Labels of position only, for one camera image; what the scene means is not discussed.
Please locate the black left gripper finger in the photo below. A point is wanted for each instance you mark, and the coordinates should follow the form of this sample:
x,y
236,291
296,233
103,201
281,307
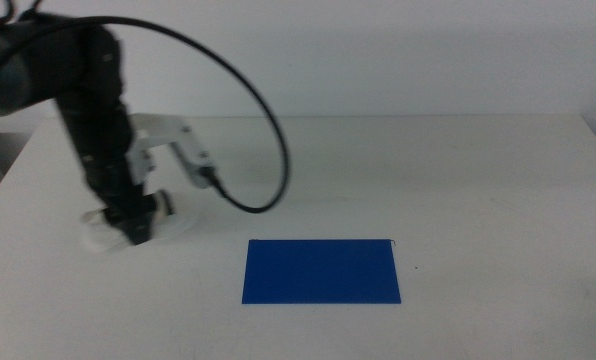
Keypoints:
x,y
112,216
140,227

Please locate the blue rectangular mat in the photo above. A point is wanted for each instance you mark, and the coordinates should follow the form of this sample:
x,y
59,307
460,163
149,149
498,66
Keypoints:
x,y
321,272

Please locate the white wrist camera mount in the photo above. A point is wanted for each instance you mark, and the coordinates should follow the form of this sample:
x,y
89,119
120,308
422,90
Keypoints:
x,y
163,131

